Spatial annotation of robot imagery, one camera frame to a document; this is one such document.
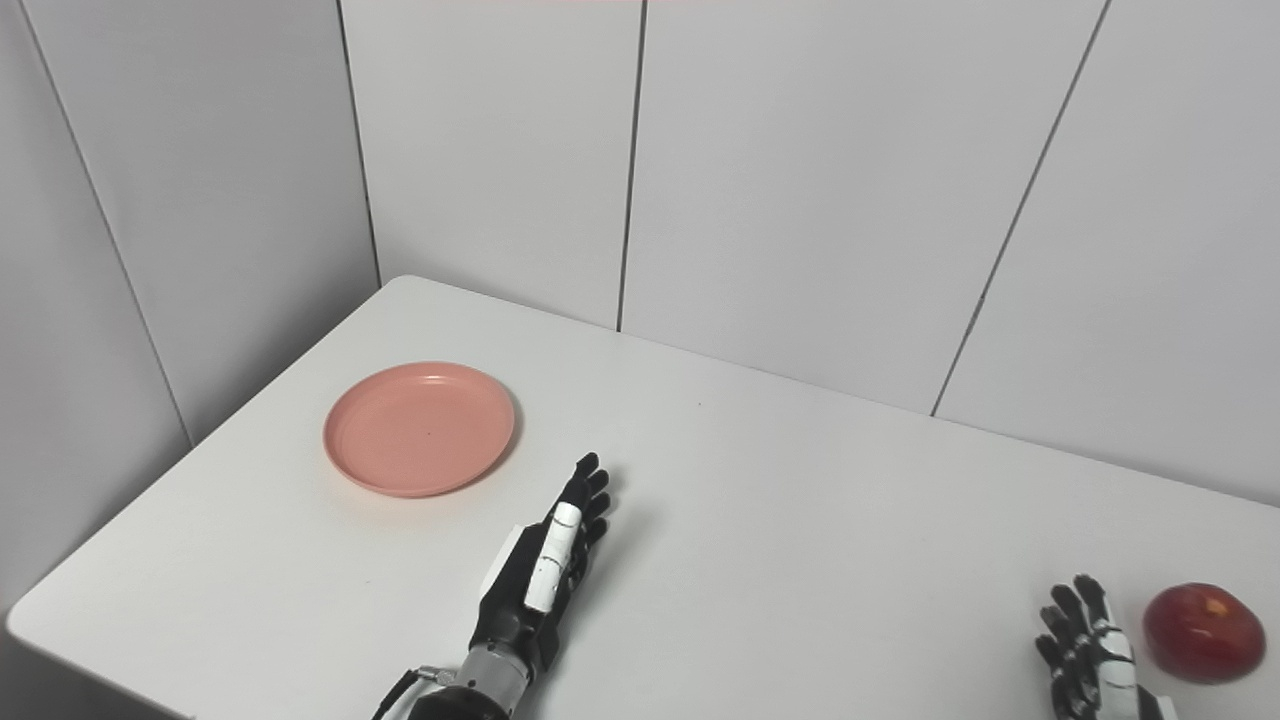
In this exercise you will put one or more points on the red apple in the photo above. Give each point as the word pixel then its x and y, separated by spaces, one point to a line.
pixel 1205 635

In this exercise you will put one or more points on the pink round plate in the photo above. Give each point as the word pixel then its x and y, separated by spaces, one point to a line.
pixel 420 430

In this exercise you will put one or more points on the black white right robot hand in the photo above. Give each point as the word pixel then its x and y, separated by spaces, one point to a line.
pixel 1100 660

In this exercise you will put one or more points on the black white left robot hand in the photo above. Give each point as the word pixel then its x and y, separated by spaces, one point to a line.
pixel 545 570

